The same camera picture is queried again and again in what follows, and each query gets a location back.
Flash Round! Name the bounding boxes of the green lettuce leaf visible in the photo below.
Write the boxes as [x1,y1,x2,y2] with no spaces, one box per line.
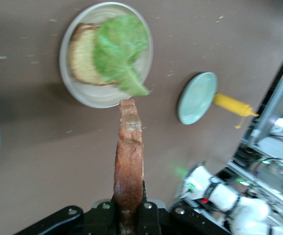
[92,15,150,96]

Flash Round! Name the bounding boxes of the aluminium frame profile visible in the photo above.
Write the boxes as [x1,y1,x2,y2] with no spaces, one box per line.
[246,45,283,147]

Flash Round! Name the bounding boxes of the yellow squeeze bottle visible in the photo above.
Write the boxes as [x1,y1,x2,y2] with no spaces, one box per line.
[213,92,260,130]

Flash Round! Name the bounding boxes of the pale green plate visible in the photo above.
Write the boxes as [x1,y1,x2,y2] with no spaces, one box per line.
[177,71,218,125]

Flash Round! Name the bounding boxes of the beige plate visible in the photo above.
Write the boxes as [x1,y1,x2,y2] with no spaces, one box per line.
[59,1,154,109]

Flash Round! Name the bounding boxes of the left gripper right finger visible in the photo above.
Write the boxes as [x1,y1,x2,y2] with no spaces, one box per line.
[136,180,232,235]

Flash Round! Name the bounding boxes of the brown bread slice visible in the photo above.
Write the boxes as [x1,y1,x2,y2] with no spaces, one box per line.
[113,99,144,235]
[69,23,118,86]

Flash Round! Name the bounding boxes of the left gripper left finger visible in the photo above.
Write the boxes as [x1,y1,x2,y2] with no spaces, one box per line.
[14,199,119,235]

